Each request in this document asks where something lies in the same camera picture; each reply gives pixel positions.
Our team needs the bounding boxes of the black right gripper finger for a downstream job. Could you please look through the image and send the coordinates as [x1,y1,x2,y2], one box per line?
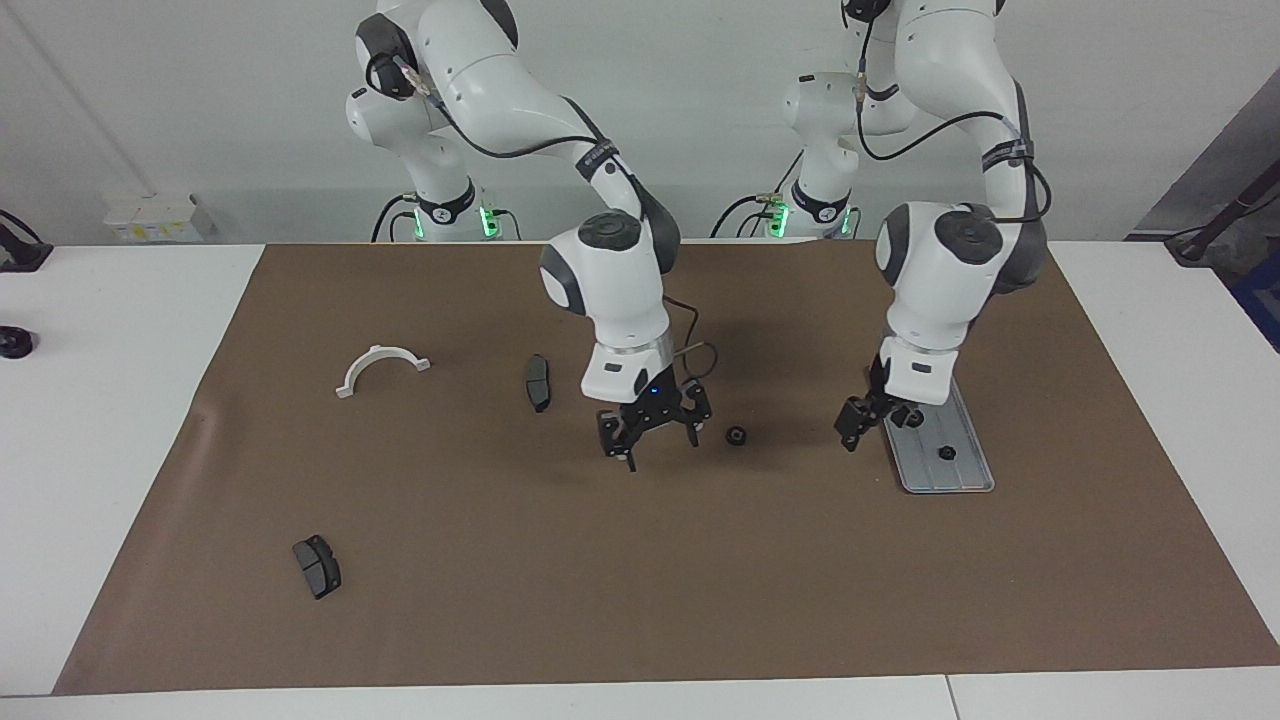
[597,410,639,473]
[675,380,714,448]

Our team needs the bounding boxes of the silver metal tray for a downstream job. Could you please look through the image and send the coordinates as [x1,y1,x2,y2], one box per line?
[882,378,996,495]

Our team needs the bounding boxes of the brown paper table mat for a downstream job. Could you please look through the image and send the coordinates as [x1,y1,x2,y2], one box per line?
[52,238,1280,696]

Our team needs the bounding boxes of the wide grey brake pad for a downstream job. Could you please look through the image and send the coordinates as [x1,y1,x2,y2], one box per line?
[292,535,343,600]

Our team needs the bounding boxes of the black stand pole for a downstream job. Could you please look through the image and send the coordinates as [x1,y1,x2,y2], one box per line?
[1165,165,1280,266]

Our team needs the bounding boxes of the blue crate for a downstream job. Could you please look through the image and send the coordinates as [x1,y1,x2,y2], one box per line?
[1230,250,1280,353]

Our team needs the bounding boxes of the black table clamp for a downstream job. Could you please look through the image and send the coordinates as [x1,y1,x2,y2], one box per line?
[0,210,53,273]

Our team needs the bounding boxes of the black base cable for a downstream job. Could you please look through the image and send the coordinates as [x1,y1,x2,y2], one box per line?
[372,193,416,243]
[710,150,806,239]

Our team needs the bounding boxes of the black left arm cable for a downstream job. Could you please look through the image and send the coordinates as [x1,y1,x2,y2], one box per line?
[855,15,1053,223]

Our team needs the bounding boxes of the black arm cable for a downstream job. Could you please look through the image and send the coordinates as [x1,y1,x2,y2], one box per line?
[365,45,721,386]
[855,15,1053,223]

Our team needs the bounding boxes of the white curved plastic bracket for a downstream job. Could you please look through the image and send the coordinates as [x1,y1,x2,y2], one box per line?
[335,344,432,400]

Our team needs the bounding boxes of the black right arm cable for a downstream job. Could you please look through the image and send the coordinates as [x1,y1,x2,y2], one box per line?
[365,45,721,386]

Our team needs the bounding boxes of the white wall socket box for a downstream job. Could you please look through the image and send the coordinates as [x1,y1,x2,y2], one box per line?
[103,193,216,244]

